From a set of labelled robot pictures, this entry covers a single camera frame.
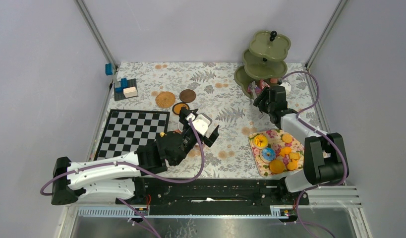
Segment pink strawberry cake slice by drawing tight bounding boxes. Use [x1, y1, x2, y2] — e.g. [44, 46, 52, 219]
[259, 80, 270, 91]

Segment blue frosted donut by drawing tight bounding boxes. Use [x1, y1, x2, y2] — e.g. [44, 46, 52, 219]
[260, 147, 276, 163]

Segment green three-tier serving stand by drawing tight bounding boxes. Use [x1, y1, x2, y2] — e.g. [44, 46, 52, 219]
[234, 30, 291, 99]

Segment toy block set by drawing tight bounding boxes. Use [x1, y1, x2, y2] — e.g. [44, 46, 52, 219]
[114, 78, 138, 101]

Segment dark brown round coaster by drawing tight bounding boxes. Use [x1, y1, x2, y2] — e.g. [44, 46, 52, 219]
[179, 89, 196, 103]

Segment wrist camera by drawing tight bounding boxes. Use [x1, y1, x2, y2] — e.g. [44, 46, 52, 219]
[185, 113, 213, 136]
[280, 82, 291, 94]

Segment black white chessboard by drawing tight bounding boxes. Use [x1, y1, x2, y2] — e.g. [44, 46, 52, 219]
[93, 109, 170, 161]

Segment orange bear cookie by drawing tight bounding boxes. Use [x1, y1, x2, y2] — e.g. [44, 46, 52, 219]
[279, 146, 292, 157]

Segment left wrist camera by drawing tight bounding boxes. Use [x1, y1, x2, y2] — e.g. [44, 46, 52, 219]
[185, 113, 213, 136]

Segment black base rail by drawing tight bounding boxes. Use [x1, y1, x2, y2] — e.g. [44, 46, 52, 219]
[125, 178, 309, 216]

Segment square yellow cracker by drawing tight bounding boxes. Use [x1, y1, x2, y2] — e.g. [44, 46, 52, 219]
[289, 152, 301, 161]

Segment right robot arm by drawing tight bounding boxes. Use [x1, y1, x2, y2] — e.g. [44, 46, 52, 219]
[253, 86, 348, 204]

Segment yellow frosted donut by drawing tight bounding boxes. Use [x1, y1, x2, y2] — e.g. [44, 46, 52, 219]
[253, 134, 269, 149]

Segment small orange cookie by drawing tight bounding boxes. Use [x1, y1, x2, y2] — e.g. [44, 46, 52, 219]
[287, 161, 298, 171]

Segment round orange biscuit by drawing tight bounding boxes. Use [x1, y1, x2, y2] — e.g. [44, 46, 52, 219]
[281, 133, 293, 143]

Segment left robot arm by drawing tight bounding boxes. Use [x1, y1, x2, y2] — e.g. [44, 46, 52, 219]
[40, 108, 219, 206]

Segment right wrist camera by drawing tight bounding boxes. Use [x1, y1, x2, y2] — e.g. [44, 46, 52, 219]
[280, 82, 291, 94]

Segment blue clip on frame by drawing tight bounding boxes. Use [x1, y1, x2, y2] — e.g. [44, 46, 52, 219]
[105, 63, 114, 76]

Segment black orange face coaster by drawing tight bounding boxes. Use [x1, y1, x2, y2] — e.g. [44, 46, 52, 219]
[172, 102, 189, 115]

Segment purple candy packet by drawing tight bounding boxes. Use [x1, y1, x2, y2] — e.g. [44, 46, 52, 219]
[247, 81, 260, 99]

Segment floral snack tray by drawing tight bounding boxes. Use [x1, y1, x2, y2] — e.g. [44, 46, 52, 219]
[248, 129, 304, 177]

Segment metal tongs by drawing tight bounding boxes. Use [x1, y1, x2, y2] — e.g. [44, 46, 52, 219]
[253, 88, 269, 113]

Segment floral tablecloth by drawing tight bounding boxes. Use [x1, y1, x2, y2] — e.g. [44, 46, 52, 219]
[88, 62, 322, 180]

